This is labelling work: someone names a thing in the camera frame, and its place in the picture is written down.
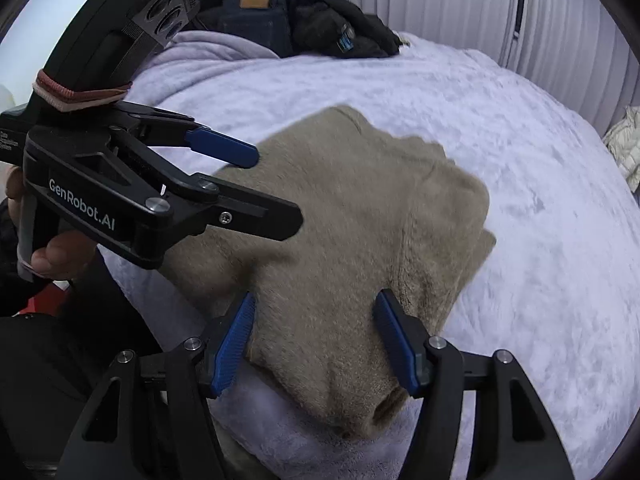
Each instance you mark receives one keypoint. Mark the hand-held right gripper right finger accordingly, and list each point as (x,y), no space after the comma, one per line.
(397,345)

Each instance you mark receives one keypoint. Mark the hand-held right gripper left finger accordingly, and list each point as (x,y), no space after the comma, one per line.
(232,345)

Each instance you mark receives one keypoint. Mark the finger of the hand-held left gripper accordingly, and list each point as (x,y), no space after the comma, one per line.
(225,147)
(260,217)

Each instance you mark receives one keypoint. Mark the olive knit sweater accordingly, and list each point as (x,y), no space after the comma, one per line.
(350,240)

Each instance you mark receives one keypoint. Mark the person's left hand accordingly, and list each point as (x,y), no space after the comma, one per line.
(62,255)

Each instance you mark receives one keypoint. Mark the reddish brown elastic band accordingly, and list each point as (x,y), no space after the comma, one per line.
(65,94)

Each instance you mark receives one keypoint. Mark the grey fleece blanket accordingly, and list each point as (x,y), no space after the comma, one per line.
(210,47)

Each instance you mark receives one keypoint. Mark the dark blue jeans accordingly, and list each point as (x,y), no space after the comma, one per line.
(255,25)

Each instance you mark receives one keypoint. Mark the white fluffy bed blanket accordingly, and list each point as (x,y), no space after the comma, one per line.
(525,260)

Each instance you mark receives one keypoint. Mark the black jacket with blue tag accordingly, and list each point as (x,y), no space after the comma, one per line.
(320,20)

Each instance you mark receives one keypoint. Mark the red object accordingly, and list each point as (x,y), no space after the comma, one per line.
(45,300)

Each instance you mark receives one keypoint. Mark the white pleated curtain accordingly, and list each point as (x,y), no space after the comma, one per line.
(450,0)

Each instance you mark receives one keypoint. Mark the white puffer jacket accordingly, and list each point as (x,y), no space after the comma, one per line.
(627,145)

